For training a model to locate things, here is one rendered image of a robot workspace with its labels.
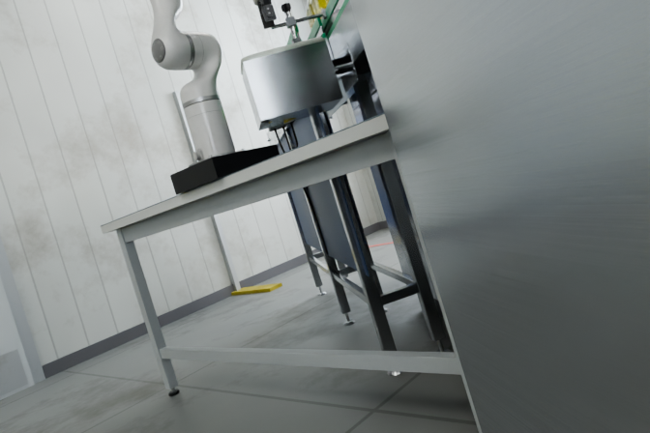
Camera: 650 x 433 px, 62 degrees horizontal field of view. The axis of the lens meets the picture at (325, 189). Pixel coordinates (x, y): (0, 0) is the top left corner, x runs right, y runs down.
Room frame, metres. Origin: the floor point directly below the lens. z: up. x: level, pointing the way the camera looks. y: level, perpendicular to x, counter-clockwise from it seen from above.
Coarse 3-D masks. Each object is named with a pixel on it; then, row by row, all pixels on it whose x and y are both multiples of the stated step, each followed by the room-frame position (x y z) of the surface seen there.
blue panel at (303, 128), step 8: (296, 120) 2.14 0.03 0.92; (304, 120) 1.96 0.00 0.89; (320, 120) 1.66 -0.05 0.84; (328, 120) 2.41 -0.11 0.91; (296, 128) 2.20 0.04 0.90; (304, 128) 2.01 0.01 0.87; (312, 128) 1.83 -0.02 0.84; (320, 128) 1.70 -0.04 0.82; (328, 128) 2.45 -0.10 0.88; (296, 136) 2.28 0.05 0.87; (304, 136) 2.08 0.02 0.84; (312, 136) 1.89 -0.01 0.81; (304, 144) 2.13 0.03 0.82; (280, 152) 3.12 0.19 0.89
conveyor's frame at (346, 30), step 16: (352, 16) 1.29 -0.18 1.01; (336, 32) 1.48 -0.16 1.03; (352, 32) 1.33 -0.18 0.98; (336, 48) 1.53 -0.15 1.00; (352, 48) 1.37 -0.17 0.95; (336, 64) 1.58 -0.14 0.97; (368, 64) 1.67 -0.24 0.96; (368, 96) 1.73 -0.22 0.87; (368, 112) 1.72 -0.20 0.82; (288, 128) 2.38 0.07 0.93; (272, 144) 3.23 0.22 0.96
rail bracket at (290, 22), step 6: (282, 6) 1.57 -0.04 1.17; (288, 6) 1.57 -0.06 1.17; (288, 12) 1.57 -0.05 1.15; (324, 12) 1.58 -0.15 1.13; (288, 18) 1.56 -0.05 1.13; (294, 18) 1.57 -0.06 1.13; (300, 18) 1.58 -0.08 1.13; (306, 18) 1.58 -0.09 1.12; (312, 18) 1.59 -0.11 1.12; (324, 18) 1.60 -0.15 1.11; (276, 24) 1.57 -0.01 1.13; (282, 24) 1.57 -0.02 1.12; (288, 24) 1.56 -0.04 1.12; (294, 24) 1.57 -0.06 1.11; (294, 30) 1.57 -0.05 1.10; (294, 36) 1.57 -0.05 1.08; (294, 42) 1.56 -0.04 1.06
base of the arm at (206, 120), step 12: (192, 108) 1.65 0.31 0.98; (204, 108) 1.65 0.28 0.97; (216, 108) 1.67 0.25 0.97; (192, 120) 1.66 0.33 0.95; (204, 120) 1.65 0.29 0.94; (216, 120) 1.66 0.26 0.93; (192, 132) 1.67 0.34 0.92; (204, 132) 1.65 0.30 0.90; (216, 132) 1.66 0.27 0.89; (228, 132) 1.69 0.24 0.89; (204, 144) 1.65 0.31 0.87; (216, 144) 1.65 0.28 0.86; (228, 144) 1.68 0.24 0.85; (192, 156) 1.67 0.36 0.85; (204, 156) 1.66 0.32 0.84; (216, 156) 1.62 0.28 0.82
